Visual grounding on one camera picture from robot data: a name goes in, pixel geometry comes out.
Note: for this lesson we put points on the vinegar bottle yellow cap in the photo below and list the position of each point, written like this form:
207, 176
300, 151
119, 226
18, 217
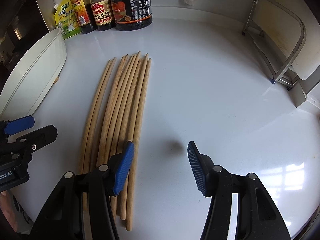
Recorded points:
84, 16

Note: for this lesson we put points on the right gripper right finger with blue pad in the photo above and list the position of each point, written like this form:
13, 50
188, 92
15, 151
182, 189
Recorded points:
258, 217

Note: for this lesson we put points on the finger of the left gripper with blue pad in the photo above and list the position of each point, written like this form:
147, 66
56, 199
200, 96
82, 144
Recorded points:
15, 126
27, 144

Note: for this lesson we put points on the large soy sauce jug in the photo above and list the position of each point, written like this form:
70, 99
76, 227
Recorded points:
132, 14

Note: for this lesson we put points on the soy sauce glass bottle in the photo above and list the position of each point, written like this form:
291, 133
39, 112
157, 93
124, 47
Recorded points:
103, 14

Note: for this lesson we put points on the white cutting board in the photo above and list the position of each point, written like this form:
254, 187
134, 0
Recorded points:
284, 31

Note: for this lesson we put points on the white oval plastic tub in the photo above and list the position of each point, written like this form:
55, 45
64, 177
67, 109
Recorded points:
33, 76

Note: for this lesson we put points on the person's left hand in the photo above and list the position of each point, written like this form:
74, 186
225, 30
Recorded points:
7, 210

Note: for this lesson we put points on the yellow seasoning pouch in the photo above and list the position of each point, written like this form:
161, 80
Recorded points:
65, 19

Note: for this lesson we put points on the metal cutting board rack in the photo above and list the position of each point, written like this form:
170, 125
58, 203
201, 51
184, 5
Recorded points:
279, 65

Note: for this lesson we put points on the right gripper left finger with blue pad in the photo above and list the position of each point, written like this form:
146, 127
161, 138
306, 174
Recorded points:
62, 217

